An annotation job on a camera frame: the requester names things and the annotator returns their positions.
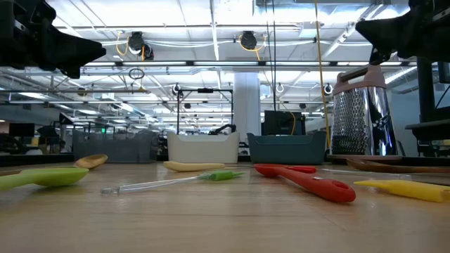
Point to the green silicone spoon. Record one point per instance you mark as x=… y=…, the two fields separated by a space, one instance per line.
x=52 y=175

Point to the dark wooden spoon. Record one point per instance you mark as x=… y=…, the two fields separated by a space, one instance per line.
x=386 y=167

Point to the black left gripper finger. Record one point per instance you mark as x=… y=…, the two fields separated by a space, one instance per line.
x=74 y=72
x=77 y=49

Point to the black metal rig frame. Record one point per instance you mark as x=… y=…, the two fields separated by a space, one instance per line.
x=178 y=112

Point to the black monitor stand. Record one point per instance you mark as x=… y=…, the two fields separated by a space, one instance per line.
x=426 y=91

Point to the yellow spatula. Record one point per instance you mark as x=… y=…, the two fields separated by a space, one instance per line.
x=408 y=189

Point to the red silicone spoon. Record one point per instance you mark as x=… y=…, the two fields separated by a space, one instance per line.
x=316 y=184

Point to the grey desk with monitor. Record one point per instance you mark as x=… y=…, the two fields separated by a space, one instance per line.
x=429 y=128

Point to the grey plastic bin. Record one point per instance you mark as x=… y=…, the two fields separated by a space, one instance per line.
x=112 y=147

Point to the black equipment box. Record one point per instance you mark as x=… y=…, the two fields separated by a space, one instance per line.
x=281 y=123

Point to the white plastic bin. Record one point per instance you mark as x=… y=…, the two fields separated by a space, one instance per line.
x=204 y=147

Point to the white pillar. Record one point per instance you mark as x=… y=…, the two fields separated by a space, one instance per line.
x=247 y=105

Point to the computer monitor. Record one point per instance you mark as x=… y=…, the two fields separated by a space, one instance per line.
x=444 y=72

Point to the teal plastic bin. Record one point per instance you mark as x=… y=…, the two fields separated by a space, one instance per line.
x=286 y=149

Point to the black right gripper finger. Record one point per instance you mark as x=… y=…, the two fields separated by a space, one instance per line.
x=386 y=30
x=386 y=48

